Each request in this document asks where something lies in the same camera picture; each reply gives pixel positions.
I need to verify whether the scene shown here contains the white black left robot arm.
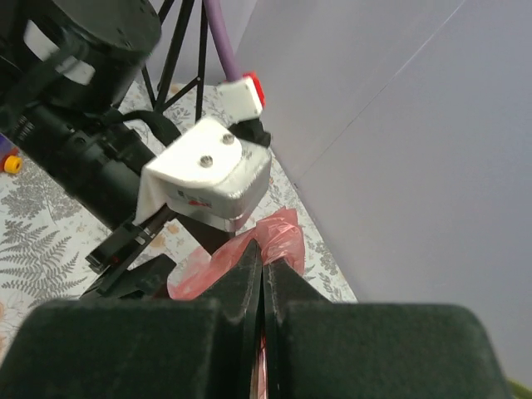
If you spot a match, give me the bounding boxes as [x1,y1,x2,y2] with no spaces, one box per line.
[1,1,178,299]

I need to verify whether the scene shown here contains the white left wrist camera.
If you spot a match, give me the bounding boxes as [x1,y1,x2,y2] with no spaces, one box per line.
[134,117,272,232]

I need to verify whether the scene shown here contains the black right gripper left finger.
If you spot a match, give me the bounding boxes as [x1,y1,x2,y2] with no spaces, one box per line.
[1,241,262,398]

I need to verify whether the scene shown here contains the colourful toy figure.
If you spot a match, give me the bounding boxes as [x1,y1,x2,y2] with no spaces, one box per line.
[0,135,22,175]

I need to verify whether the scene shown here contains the red torn trash bag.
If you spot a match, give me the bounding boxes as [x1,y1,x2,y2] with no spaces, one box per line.
[168,208,316,398]

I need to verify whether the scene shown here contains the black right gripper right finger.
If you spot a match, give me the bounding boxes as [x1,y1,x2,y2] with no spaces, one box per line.
[263,261,511,398]

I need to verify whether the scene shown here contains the floral patterned table mat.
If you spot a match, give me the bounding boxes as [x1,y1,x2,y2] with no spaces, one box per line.
[1,89,357,363]

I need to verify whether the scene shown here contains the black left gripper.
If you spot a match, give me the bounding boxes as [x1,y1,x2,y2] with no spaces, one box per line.
[80,206,233,300]

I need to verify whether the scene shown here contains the black music stand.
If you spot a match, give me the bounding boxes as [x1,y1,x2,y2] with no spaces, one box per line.
[140,1,209,120]

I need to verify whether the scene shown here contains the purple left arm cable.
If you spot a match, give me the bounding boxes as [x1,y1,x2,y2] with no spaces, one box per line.
[203,0,267,117]

